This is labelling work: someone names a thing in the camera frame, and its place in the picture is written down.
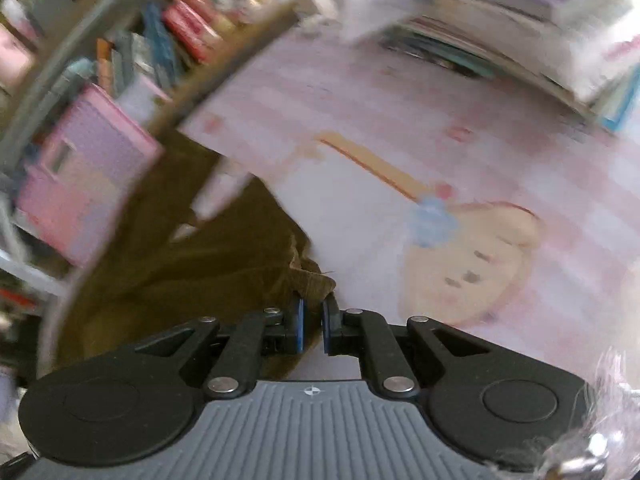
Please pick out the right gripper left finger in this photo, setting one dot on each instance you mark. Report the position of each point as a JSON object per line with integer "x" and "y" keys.
{"x": 274, "y": 331}

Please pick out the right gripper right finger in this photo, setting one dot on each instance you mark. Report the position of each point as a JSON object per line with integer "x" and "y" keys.
{"x": 366, "y": 336}

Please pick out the dark olive brown garment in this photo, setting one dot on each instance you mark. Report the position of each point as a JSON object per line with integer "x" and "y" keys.
{"x": 250, "y": 256}

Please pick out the pink checkered desk mat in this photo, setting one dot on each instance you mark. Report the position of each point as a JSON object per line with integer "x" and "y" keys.
{"x": 480, "y": 204}

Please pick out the red thick dictionary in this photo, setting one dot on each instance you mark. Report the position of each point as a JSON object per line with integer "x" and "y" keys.
{"x": 196, "y": 36}

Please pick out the white wooden bookshelf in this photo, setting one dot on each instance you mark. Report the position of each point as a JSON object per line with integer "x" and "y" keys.
{"x": 50, "y": 51}

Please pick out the stack of books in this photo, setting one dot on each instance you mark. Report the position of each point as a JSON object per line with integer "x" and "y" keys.
{"x": 583, "y": 53}

